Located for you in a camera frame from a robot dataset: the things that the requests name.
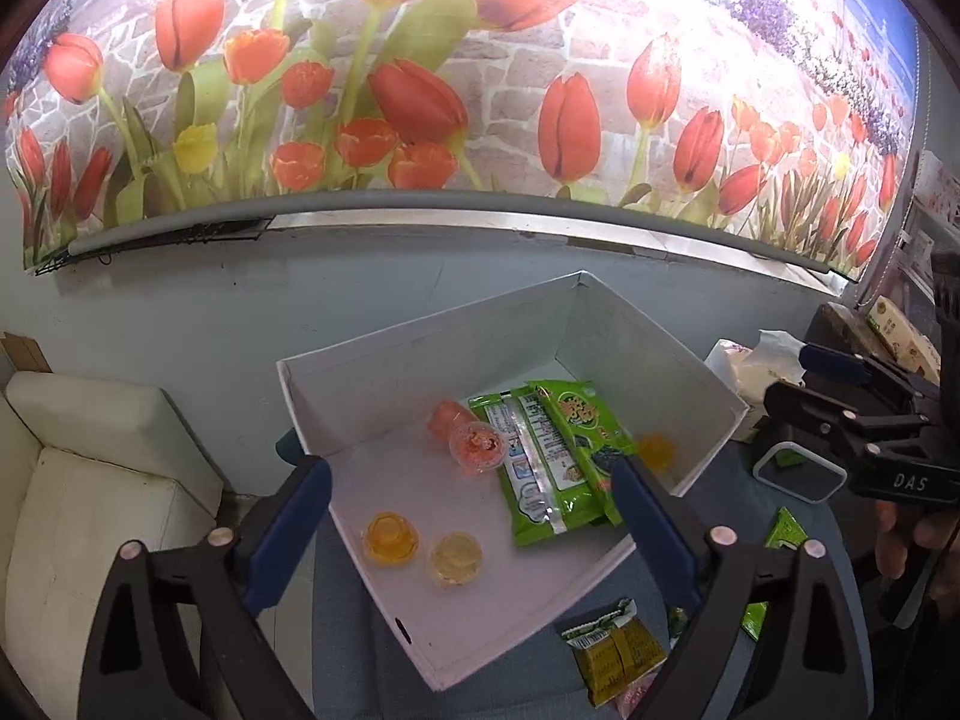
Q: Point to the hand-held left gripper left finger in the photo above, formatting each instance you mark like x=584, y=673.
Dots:
x=289, y=532

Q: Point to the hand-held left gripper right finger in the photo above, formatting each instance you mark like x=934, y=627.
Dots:
x=649, y=532

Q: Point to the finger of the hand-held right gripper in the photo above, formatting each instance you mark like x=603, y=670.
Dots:
x=832, y=361
x=802, y=405

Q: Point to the orange jelly cup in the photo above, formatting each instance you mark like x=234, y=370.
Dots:
x=654, y=451
x=390, y=538

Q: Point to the green seaweed snack packet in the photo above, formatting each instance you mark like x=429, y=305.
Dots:
x=784, y=532
x=679, y=624

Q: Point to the white cardboard box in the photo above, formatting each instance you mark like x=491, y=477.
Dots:
x=405, y=480

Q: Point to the yellow snack packet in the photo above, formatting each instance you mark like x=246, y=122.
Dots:
x=615, y=660

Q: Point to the green cartoon snack packet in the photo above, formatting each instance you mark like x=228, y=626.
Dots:
x=577, y=420

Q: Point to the green packet with silver back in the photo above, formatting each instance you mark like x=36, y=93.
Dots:
x=525, y=465

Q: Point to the pale yellow jelly cup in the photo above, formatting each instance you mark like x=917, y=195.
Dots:
x=454, y=559

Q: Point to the pink jelly cup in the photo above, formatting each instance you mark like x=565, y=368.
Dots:
x=634, y=701
x=444, y=420

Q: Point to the red fruit jelly cup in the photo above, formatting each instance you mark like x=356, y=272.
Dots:
x=476, y=448

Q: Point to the person's right hand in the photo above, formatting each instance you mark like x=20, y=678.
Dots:
x=889, y=547

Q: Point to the white plastic bag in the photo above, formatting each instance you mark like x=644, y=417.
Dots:
x=750, y=375

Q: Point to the beige carton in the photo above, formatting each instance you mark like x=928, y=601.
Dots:
x=900, y=337

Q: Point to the cream sofa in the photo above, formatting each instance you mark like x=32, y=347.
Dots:
x=97, y=502

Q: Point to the white floral case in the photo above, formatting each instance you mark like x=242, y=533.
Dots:
x=937, y=187

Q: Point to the blue tablecloth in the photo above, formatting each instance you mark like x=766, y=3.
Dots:
x=517, y=690

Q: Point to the brown cardboard piece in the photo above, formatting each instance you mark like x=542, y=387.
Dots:
x=22, y=352

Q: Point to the tulip print roller blind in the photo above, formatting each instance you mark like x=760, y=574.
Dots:
x=487, y=52

